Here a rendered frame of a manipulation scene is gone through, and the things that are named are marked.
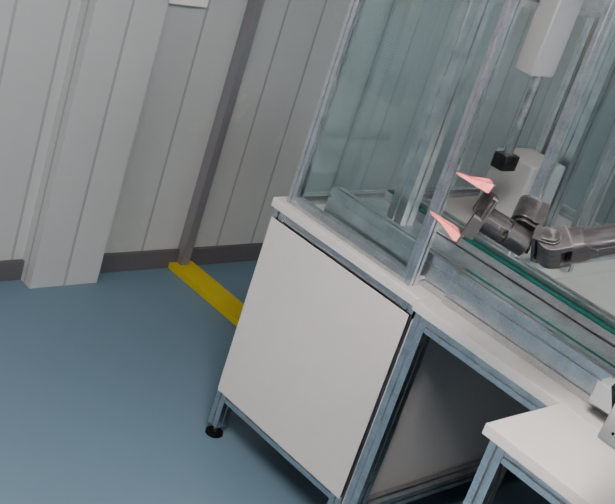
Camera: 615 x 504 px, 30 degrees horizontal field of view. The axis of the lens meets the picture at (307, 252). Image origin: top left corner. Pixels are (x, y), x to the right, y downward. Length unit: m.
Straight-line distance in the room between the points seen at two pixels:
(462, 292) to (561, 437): 0.57
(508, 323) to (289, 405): 0.83
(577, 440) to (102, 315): 2.18
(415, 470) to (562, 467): 1.10
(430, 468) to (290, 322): 0.66
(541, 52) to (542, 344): 0.93
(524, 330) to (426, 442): 0.72
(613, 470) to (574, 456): 0.09
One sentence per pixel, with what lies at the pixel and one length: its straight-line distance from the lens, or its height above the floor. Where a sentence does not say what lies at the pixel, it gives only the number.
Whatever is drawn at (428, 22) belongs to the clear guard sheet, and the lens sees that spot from 3.15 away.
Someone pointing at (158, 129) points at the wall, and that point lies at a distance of 4.54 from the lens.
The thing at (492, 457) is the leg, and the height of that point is 0.78.
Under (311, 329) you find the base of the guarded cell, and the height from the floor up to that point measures 0.57.
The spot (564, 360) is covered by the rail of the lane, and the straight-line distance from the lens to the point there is 2.95.
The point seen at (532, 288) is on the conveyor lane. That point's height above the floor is 0.93.
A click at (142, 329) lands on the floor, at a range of 4.36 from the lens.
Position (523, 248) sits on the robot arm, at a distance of 2.38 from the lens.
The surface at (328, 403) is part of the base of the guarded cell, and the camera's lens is 3.41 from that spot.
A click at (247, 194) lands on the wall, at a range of 4.99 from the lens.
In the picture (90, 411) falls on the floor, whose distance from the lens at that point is 3.81.
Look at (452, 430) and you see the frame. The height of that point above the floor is 0.34.
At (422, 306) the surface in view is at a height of 0.86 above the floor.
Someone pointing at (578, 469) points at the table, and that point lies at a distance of 2.62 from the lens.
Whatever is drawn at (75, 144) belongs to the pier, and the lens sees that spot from 4.24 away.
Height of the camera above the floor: 2.04
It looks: 22 degrees down
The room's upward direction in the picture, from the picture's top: 18 degrees clockwise
